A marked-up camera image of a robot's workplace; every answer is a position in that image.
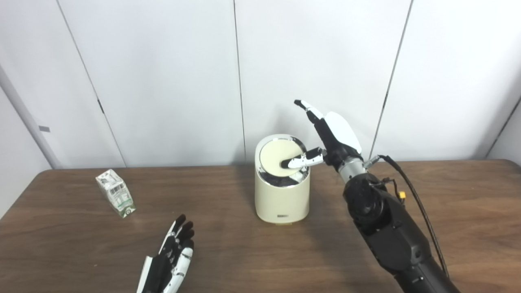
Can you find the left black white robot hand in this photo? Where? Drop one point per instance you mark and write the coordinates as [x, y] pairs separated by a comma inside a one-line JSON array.
[[160, 268]]

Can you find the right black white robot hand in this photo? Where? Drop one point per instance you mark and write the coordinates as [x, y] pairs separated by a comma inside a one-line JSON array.
[[338, 138]]

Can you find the cream round bin lid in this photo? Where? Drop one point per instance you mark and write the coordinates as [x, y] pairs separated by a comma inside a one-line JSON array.
[[272, 156]]

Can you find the white green milk carton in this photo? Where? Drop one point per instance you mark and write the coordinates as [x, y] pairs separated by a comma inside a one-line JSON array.
[[118, 195]]

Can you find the cream-colored round bin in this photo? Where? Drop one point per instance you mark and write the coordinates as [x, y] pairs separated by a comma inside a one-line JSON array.
[[281, 201]]

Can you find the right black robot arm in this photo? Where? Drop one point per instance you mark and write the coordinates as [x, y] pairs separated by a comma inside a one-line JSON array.
[[386, 232]]

